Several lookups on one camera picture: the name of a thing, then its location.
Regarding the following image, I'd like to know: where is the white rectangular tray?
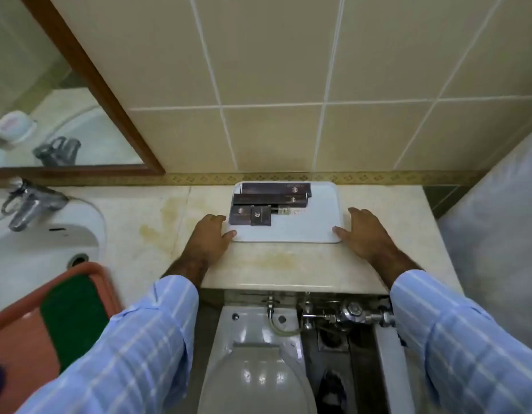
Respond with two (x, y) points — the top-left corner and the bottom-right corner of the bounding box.
(223, 181), (343, 245)

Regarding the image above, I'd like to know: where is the person's right hand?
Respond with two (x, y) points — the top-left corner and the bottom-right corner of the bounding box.
(333, 207), (401, 264)

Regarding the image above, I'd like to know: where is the small dark square box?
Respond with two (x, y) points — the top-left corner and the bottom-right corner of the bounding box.
(229, 205), (252, 226)
(251, 205), (272, 227)

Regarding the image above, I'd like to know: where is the long dark brown box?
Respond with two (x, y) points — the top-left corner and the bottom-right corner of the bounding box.
(241, 183), (312, 199)
(232, 194), (310, 208)

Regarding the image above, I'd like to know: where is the chrome sink faucet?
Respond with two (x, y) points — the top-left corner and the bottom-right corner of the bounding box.
(1, 178), (71, 233)

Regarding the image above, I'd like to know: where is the person's left forearm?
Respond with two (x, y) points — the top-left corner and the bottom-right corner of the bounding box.
(16, 251), (211, 414)

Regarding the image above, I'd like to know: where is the toilet water hose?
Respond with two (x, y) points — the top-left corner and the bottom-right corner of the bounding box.
(266, 292), (304, 338)

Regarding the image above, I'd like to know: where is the wooden framed mirror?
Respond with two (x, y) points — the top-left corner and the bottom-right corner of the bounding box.
(0, 0), (166, 177)

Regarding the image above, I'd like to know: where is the person's left hand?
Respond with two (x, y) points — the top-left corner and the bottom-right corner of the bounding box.
(185, 214), (237, 267)

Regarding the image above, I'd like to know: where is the person's right forearm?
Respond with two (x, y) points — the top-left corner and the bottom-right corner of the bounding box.
(369, 246), (532, 414)

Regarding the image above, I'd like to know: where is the chrome flush valve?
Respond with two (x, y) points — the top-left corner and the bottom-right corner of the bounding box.
(298, 296), (397, 331)

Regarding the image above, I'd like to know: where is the green mat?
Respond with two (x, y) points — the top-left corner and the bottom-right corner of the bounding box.
(39, 274), (110, 376)

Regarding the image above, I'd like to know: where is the orange plastic basket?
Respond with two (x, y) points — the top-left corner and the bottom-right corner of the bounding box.
(0, 261), (123, 386)

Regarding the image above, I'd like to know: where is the white toilet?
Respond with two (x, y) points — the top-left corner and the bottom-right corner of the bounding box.
(197, 303), (319, 414)

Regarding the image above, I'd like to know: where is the white plastic curtain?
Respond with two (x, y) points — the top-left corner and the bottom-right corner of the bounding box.
(436, 124), (532, 368)

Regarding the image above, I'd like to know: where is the white washbasin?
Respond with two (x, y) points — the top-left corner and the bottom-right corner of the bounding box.
(0, 197), (106, 319)

